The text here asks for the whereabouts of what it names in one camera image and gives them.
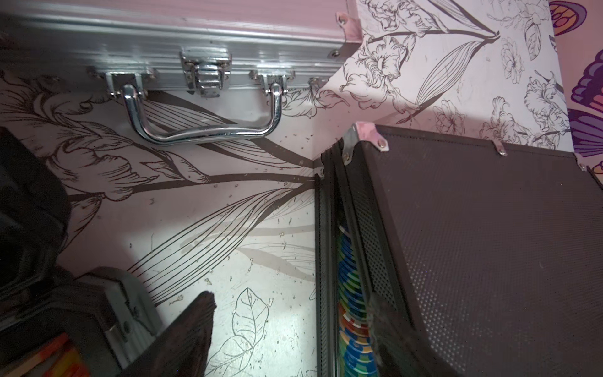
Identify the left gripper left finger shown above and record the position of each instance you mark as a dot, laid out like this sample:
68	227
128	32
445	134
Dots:
183	348

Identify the black poker case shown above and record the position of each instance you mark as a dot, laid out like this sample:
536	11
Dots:
491	251

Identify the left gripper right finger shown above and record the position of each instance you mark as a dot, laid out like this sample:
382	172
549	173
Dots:
399	349

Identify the small silver poker case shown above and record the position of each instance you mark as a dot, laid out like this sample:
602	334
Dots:
129	49

